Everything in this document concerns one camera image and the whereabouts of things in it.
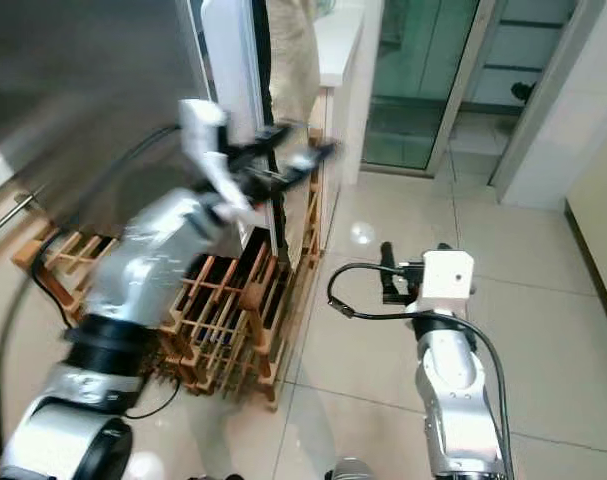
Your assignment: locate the steel grey mini fridge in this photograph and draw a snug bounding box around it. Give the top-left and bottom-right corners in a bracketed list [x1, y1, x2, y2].
[0, 0, 210, 239]

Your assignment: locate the beige cloth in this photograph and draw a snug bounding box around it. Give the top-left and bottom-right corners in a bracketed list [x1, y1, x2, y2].
[265, 0, 323, 127]

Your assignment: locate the white ledge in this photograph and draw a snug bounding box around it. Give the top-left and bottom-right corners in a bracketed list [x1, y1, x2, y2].
[312, 0, 367, 89]

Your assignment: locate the glass sliding door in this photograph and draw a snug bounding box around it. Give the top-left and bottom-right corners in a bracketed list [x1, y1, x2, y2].
[359, 0, 607, 207]

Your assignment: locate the wooden wine rack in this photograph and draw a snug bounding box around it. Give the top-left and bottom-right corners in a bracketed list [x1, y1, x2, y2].
[8, 125, 326, 413]

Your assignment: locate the black door latch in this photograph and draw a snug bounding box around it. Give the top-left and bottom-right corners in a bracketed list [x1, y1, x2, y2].
[511, 80, 539, 104]

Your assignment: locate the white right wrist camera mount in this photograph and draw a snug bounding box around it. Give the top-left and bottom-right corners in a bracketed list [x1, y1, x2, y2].
[417, 249, 477, 320]

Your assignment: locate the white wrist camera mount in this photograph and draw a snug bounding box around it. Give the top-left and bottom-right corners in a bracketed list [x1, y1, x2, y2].
[417, 249, 477, 320]
[179, 97, 260, 227]

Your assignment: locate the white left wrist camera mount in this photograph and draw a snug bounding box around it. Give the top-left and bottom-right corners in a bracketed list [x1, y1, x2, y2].
[179, 97, 260, 227]

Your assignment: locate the steel drawer handle bar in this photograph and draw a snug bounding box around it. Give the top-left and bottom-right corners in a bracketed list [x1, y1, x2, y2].
[0, 188, 38, 243]

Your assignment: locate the thin dark power cord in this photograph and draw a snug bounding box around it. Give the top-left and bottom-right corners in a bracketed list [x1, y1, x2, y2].
[35, 255, 94, 336]

